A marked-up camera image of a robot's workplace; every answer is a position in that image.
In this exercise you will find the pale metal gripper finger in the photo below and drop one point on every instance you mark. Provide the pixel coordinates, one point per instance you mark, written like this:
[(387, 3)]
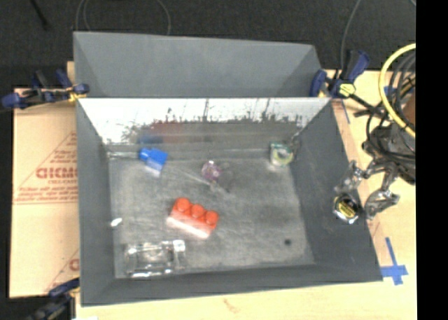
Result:
[(354, 175), (379, 199)]

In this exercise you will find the yellow and black tape measure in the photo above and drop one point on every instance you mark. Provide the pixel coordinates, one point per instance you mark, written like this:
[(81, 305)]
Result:
[(346, 208)]

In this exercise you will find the grey metal bin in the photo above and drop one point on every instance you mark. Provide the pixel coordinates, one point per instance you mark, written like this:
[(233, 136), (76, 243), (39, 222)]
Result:
[(252, 227)]

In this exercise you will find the purple clear small toy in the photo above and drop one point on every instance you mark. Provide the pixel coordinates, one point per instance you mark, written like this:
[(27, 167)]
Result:
[(210, 171)]

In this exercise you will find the red toy brick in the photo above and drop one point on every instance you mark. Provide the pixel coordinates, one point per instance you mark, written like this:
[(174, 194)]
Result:
[(193, 217)]

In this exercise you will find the clear glass thing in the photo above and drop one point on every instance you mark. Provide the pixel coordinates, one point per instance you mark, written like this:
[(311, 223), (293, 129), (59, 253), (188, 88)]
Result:
[(152, 259)]

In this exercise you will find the small white scrap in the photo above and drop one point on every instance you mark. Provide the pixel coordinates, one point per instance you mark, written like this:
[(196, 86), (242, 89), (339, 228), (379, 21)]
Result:
[(115, 222)]

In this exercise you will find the brown cardboard board red print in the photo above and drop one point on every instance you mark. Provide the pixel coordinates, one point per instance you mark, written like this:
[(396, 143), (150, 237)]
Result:
[(42, 234)]

